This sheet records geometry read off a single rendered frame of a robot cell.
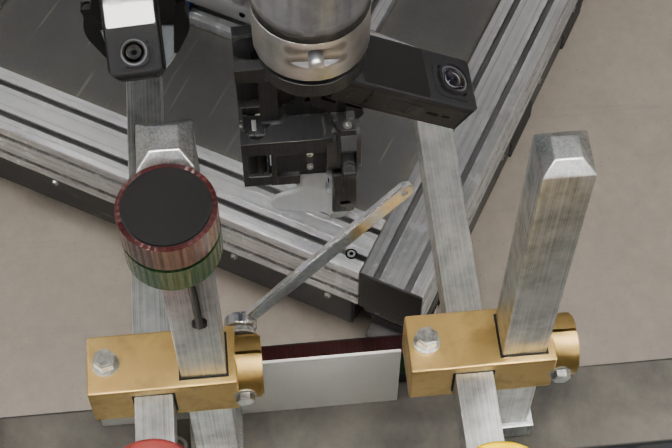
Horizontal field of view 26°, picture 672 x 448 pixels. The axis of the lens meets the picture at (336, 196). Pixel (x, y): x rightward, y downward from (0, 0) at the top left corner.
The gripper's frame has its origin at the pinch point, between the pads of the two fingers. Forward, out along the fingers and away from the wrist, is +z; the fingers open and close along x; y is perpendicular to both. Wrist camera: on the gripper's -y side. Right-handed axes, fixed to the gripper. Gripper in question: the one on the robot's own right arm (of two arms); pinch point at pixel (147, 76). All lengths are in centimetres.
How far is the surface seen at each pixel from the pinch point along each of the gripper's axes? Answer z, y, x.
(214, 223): -34, -36, -7
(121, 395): -3.9, -32.9, 2.4
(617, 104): 83, 49, -67
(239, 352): -4.1, -30.3, -6.8
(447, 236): -2.3, -20.5, -24.6
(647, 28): 83, 63, -75
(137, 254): -33, -38, -2
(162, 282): -30.9, -38.1, -3.4
